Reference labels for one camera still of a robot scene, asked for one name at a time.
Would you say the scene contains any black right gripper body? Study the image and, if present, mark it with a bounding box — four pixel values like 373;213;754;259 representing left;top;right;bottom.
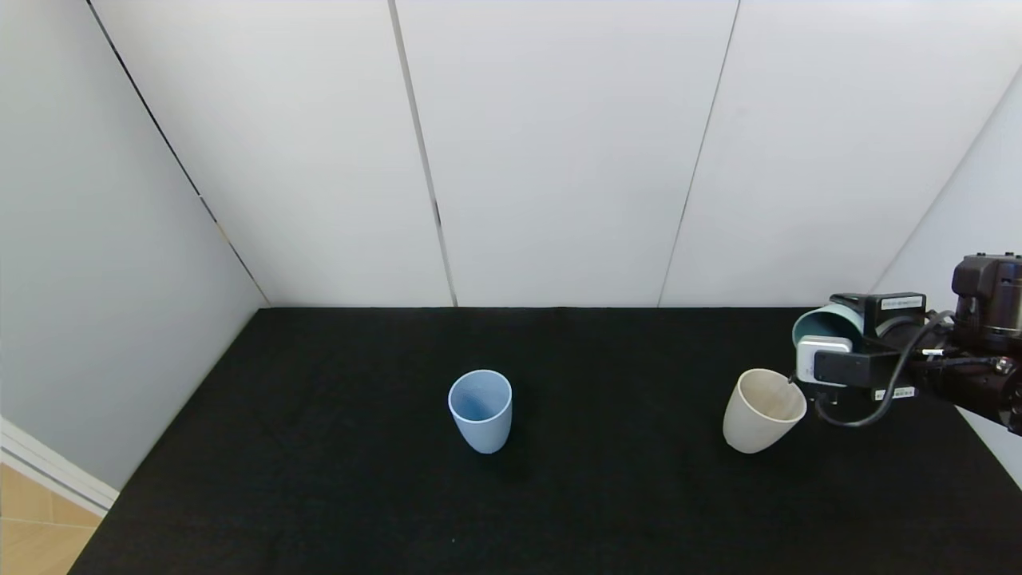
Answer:
864;291;955;402

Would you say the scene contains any teal plastic cup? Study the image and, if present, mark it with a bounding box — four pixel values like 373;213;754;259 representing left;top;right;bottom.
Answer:
792;303;868;352

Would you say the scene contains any beige plastic cup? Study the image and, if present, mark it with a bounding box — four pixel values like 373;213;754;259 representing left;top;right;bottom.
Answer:
722;368;806;454

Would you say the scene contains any light blue plastic cup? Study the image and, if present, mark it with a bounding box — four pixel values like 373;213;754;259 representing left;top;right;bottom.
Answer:
448;369;513;454

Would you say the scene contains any black table cloth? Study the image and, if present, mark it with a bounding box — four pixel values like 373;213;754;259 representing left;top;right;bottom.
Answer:
68;307;1022;575

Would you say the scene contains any white baseboard strip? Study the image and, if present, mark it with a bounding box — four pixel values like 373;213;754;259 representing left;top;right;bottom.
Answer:
0;415;121;516

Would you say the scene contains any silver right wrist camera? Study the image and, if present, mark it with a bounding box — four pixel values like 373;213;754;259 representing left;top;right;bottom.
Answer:
796;335;854;386

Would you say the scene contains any black camera cable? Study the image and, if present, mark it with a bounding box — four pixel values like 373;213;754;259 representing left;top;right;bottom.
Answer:
813;310;955;429

